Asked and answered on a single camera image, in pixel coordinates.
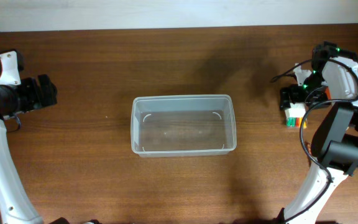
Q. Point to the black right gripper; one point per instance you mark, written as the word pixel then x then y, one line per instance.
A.
pixel 294 90

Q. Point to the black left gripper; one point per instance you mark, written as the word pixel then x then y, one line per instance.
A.
pixel 36 100

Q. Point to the clear plastic container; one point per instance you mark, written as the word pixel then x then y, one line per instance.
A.
pixel 183 125

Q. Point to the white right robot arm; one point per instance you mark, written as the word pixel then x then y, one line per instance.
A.
pixel 323 105

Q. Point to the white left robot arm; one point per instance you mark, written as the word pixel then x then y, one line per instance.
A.
pixel 15 206

